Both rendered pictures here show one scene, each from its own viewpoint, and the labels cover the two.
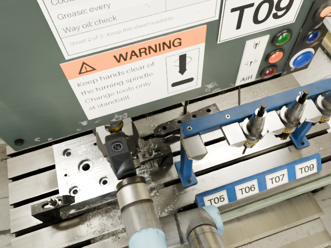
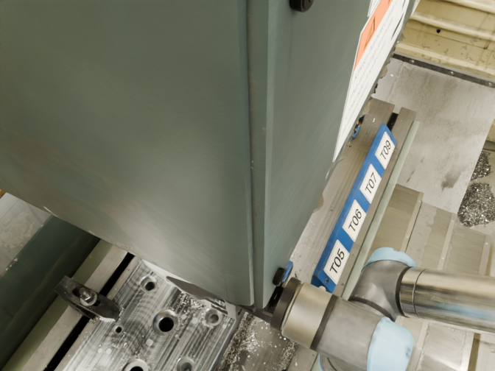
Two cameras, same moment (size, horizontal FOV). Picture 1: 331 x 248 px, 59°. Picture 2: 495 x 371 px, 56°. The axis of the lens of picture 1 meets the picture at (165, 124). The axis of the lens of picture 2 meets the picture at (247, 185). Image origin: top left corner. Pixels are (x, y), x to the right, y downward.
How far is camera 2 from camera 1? 0.31 m
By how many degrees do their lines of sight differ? 25
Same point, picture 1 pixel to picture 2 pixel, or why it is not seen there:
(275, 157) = (342, 165)
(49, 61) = (357, 31)
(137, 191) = (313, 297)
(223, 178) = (314, 232)
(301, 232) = (423, 230)
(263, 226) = not seen: hidden behind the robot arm
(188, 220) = (378, 288)
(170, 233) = not seen: hidden behind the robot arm
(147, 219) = (362, 317)
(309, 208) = (406, 198)
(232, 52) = not seen: outside the picture
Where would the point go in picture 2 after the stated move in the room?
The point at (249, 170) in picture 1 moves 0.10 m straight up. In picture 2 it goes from (331, 199) to (336, 175)
